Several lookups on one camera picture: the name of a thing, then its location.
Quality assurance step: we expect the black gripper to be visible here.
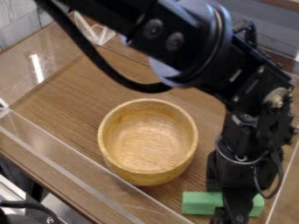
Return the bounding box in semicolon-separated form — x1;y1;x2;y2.
206;136;284;224

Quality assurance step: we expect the green rectangular block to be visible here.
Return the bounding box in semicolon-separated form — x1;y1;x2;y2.
182;192;266;217

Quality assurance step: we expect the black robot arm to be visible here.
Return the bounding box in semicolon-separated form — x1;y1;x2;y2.
34;0;298;224

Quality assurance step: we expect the light wooden bowl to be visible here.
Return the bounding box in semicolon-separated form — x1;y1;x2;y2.
98;98;199;186

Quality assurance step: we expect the black cable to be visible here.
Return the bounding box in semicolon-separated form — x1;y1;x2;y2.
0;200;60;224

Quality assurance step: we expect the clear acrylic corner bracket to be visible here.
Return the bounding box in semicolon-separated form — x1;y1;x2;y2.
75;12;116;46

